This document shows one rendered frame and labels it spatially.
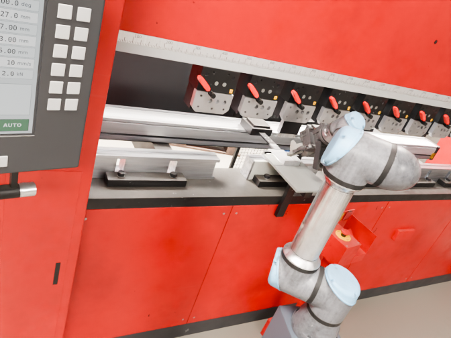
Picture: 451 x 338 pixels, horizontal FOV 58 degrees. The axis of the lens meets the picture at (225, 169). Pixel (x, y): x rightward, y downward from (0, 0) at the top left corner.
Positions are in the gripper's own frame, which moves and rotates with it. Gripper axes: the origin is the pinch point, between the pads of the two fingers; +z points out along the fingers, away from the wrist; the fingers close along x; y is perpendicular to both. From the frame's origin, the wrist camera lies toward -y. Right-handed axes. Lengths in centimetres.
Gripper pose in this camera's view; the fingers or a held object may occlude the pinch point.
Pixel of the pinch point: (294, 156)
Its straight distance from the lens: 172.7
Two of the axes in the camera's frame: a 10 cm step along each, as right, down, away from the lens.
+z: -5.0, 2.8, 8.2
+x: -8.6, -0.2, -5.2
